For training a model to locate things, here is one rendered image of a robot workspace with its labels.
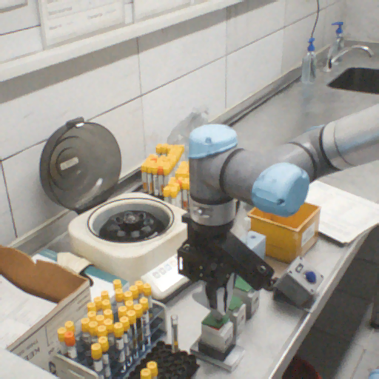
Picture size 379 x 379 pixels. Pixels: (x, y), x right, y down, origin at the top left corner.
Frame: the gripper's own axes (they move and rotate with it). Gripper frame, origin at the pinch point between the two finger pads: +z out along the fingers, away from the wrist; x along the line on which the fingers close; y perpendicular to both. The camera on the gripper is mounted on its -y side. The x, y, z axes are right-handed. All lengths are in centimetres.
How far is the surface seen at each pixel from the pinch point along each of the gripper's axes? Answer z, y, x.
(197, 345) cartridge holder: 8.5, 4.8, 1.3
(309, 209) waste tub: 1.7, 1.2, -46.1
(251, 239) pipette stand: 0.0, 6.4, -24.7
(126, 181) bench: 7, 57, -43
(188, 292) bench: 10.0, 15.4, -12.5
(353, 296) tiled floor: 97, 8, -140
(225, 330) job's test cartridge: 3.0, -0.8, 0.5
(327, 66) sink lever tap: 7, 47, -190
